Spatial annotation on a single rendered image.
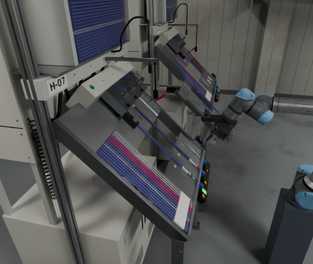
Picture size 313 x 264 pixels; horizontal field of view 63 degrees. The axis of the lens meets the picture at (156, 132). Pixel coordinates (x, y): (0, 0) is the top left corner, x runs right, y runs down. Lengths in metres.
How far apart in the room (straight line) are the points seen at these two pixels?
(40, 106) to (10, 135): 0.27
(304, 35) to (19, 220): 4.25
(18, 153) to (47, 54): 0.43
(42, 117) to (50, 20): 0.33
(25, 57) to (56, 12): 0.19
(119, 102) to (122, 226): 0.60
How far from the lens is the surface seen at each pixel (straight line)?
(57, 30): 0.99
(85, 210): 1.45
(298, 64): 4.68
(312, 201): 1.46
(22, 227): 1.57
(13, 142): 1.19
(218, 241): 2.09
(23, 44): 0.90
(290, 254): 1.91
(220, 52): 4.56
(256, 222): 2.28
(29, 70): 0.92
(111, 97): 1.22
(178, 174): 1.32
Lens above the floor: 1.62
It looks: 29 degrees down
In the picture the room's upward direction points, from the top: 2 degrees counter-clockwise
